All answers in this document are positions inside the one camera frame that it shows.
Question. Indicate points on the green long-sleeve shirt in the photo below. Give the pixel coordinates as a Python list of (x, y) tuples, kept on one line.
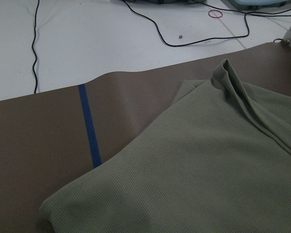
[(218, 160)]

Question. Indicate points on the red rubber band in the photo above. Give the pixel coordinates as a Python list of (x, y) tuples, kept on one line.
[(215, 13)]

